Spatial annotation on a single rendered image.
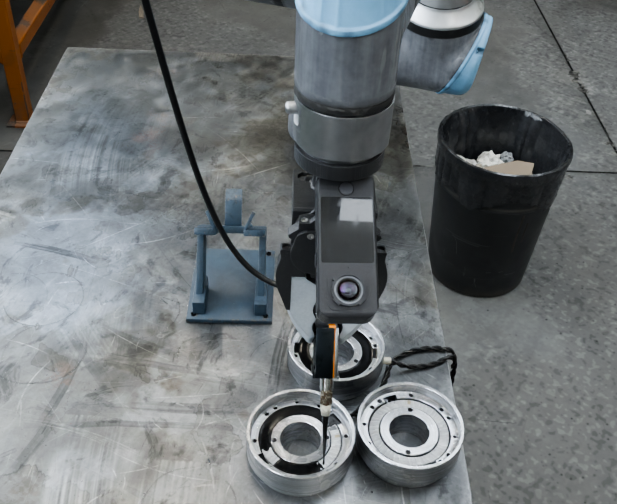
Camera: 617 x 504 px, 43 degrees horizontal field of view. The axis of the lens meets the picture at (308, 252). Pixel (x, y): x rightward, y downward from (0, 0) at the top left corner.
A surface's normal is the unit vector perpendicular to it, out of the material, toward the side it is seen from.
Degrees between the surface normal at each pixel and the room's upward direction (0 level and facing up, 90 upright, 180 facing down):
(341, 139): 90
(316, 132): 90
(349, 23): 88
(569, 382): 0
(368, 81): 90
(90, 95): 0
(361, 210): 32
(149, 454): 0
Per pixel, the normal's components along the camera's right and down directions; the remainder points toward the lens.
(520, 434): 0.04, -0.76
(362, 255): 0.05, -0.30
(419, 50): -0.47, 0.69
